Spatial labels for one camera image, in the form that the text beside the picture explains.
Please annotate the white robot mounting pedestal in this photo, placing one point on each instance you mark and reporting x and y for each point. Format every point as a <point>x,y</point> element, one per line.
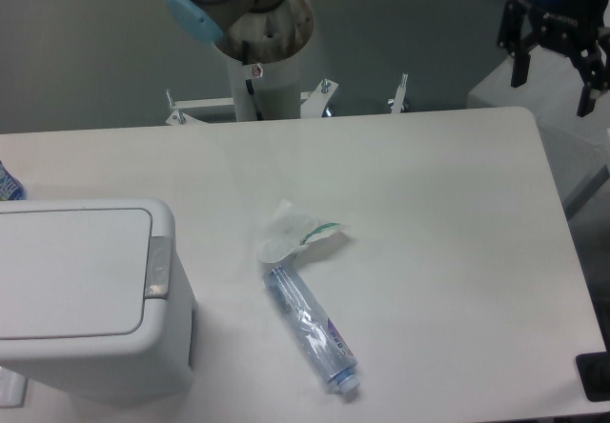
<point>265,91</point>

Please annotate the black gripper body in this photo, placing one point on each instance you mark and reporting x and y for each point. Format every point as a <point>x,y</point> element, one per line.
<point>558,22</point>

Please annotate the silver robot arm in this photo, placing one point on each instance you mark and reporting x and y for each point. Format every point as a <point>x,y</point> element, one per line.
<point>261,40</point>

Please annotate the white trash can lid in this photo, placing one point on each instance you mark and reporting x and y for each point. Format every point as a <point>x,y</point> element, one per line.
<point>72,273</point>

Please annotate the white plastic trash can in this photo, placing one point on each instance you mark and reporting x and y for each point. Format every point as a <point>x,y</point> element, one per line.
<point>153,359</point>

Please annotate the crumpled clear plastic wrapper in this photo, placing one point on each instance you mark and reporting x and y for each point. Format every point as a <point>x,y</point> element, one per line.
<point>292,230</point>

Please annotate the clear plastic water bottle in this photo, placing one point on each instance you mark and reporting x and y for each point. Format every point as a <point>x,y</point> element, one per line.
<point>319,338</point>

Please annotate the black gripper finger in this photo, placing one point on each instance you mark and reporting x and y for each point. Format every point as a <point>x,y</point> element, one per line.
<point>511,39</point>
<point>591,60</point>

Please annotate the silver table clamp bolt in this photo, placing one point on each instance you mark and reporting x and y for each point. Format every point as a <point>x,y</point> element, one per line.
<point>399,102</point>

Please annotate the blue patterned bottle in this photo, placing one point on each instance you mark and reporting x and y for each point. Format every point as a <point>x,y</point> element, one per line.
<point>10,188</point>

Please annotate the black device at table edge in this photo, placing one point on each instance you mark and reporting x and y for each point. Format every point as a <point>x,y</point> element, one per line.
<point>593,371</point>

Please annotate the grey lid push button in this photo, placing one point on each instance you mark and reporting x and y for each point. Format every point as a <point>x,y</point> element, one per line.
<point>159,265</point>

